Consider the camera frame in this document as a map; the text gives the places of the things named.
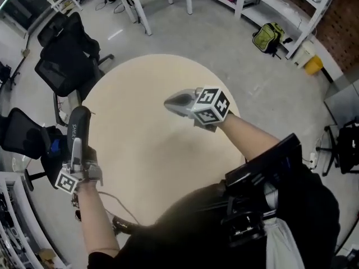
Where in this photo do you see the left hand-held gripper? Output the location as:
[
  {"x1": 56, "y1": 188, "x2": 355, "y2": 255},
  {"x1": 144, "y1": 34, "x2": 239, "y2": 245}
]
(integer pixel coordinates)
[{"x1": 55, "y1": 137, "x2": 104, "y2": 196}]

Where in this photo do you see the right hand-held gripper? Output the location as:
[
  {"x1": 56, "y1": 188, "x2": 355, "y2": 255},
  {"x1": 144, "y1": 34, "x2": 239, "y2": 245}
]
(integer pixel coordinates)
[{"x1": 164, "y1": 85, "x2": 231, "y2": 133}]

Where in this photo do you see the black cylindrical item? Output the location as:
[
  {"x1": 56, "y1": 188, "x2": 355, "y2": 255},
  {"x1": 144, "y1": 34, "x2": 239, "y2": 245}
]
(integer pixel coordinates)
[{"x1": 66, "y1": 106, "x2": 92, "y2": 164}]

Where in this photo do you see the person's left forearm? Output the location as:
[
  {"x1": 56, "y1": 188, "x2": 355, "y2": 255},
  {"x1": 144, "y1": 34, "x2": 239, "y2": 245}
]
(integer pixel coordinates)
[{"x1": 76, "y1": 182, "x2": 122, "y2": 259}]

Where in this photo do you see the person's right forearm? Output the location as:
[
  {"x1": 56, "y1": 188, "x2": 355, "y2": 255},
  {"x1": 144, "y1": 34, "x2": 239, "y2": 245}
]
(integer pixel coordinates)
[{"x1": 220, "y1": 112, "x2": 282, "y2": 163}]

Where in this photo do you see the round beige table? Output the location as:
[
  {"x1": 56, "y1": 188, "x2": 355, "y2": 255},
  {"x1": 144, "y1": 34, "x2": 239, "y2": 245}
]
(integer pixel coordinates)
[{"x1": 80, "y1": 54, "x2": 248, "y2": 227}]

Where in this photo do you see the black office chair with headrest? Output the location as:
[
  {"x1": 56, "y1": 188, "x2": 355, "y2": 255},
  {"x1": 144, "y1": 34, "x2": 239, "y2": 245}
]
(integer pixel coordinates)
[{"x1": 0, "y1": 106, "x2": 70, "y2": 192}]

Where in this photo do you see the black mesh office chair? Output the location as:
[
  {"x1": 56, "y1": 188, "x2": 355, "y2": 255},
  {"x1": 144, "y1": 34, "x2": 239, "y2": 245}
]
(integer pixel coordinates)
[{"x1": 34, "y1": 11, "x2": 115, "y2": 98}]

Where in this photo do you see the white storage rack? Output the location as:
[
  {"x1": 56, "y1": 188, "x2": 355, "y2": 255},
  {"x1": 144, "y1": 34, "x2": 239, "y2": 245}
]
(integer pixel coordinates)
[{"x1": 0, "y1": 170, "x2": 58, "y2": 269}]

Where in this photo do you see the black chest-mounted device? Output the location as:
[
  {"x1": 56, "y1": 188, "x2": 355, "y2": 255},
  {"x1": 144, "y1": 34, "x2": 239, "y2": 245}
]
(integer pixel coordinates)
[{"x1": 224, "y1": 132, "x2": 303, "y2": 189}]

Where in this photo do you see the black chair base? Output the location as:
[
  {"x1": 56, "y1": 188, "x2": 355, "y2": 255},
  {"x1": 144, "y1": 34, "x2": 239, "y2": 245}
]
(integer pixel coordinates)
[{"x1": 0, "y1": 61, "x2": 21, "y2": 91}]

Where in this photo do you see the green backpack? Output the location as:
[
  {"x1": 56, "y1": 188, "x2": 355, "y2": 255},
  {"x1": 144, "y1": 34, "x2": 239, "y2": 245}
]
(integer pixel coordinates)
[{"x1": 251, "y1": 22, "x2": 286, "y2": 58}]

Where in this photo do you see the person's black shirt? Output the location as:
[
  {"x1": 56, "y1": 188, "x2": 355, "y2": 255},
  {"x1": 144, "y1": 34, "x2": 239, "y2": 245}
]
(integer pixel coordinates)
[{"x1": 88, "y1": 161, "x2": 342, "y2": 269}]

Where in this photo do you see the white bin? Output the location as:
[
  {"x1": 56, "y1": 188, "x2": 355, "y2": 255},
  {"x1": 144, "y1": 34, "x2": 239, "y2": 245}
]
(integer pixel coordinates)
[{"x1": 293, "y1": 39, "x2": 315, "y2": 69}]

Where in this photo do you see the black waist rig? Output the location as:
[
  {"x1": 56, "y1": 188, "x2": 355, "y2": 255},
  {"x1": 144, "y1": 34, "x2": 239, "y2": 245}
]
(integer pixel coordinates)
[{"x1": 220, "y1": 193, "x2": 268, "y2": 248}]

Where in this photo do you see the yellow bin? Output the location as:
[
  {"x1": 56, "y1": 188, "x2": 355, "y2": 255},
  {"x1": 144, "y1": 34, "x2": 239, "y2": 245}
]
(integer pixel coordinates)
[{"x1": 303, "y1": 55, "x2": 324, "y2": 76}]

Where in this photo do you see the white shelving unit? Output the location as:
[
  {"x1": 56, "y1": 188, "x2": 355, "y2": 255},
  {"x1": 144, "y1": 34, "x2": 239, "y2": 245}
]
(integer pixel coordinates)
[{"x1": 179, "y1": 0, "x2": 339, "y2": 61}]

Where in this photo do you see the white power strip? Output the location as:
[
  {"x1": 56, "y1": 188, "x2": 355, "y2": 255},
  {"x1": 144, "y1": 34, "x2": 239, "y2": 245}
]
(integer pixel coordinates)
[{"x1": 307, "y1": 152, "x2": 318, "y2": 170}]

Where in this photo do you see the grey cabinet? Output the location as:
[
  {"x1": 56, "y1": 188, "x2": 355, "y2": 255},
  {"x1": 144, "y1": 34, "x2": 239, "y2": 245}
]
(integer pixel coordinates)
[{"x1": 323, "y1": 80, "x2": 359, "y2": 126}]

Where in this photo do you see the light grey cloth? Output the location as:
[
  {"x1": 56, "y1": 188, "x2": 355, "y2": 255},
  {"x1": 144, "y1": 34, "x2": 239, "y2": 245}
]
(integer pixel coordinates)
[{"x1": 263, "y1": 183, "x2": 306, "y2": 269}]

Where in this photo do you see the black swivel chair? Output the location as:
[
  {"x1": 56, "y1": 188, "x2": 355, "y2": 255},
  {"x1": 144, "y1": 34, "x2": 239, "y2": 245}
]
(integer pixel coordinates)
[{"x1": 321, "y1": 120, "x2": 359, "y2": 177}]

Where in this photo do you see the grey cable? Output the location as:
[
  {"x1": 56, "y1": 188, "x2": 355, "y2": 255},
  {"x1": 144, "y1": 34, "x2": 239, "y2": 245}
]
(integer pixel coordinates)
[{"x1": 97, "y1": 191, "x2": 141, "y2": 226}]

